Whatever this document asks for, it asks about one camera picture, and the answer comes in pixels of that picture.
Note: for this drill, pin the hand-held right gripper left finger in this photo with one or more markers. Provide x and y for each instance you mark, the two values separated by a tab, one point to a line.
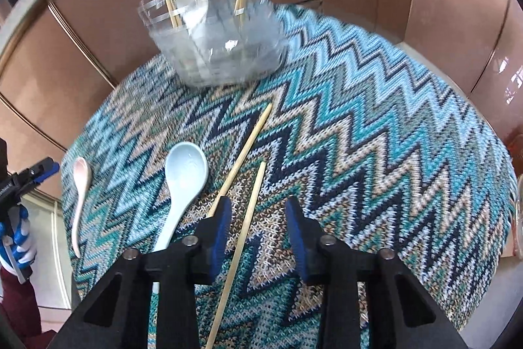
222	228

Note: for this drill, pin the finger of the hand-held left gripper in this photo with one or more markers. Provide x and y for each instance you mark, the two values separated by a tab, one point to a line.
41	171

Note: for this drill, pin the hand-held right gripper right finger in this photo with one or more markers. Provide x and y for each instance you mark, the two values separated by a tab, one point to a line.
296	240

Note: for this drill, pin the pink ceramic spoon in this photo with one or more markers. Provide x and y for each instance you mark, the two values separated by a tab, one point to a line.
81	169

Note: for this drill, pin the light blue ceramic spoon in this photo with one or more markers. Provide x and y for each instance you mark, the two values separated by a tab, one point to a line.
186	169

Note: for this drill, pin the white ceramic spoon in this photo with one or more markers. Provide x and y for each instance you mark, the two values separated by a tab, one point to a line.
194	5

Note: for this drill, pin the person's left hand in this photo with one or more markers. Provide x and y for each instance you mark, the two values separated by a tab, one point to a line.
22	246

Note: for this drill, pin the zigzag patterned table mat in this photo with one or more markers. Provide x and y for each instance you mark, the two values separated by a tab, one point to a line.
367	148

